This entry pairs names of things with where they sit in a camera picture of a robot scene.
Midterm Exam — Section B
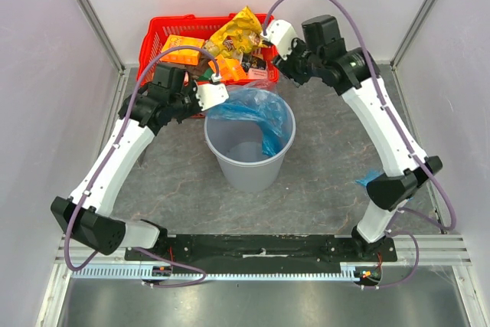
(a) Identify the torn blue trash bag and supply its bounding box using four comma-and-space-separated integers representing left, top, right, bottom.
206, 79, 290, 157

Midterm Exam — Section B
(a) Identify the grey plastic trash bin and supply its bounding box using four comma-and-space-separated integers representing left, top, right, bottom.
204, 100, 296, 193

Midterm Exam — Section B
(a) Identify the blue trash bag roll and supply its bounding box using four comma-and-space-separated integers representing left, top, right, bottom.
356, 171, 417, 206

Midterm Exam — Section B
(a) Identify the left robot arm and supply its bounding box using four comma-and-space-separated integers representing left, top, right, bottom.
51, 64, 204, 260

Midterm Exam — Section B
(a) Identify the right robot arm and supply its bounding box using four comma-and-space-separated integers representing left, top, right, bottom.
263, 15, 443, 261

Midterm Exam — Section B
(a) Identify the green packet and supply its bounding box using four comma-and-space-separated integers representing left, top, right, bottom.
198, 68, 214, 81

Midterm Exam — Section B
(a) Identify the orange snack box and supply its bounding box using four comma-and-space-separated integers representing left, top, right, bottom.
158, 34, 206, 66

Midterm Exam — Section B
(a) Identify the small orange carton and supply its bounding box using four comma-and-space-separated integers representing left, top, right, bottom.
216, 55, 247, 82

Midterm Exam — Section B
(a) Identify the yellow chips bag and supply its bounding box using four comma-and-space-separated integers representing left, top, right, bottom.
204, 6, 267, 59

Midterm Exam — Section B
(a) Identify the red plastic shopping basket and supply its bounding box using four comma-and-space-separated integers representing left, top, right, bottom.
136, 13, 279, 87

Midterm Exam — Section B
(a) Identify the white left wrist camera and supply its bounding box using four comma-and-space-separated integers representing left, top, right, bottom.
196, 73, 229, 111

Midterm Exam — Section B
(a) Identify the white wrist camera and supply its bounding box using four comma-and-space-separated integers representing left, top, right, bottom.
261, 20, 298, 60
196, 73, 229, 111

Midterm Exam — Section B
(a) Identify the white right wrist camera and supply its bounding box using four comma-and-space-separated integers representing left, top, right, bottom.
261, 20, 298, 60

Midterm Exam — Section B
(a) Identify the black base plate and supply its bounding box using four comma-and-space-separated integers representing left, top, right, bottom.
149, 234, 397, 273

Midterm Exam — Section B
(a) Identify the grey slotted cable duct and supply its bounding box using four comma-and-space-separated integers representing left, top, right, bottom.
72, 263, 377, 282

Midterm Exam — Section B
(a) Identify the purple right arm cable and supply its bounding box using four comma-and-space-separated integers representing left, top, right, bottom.
263, 0, 457, 290

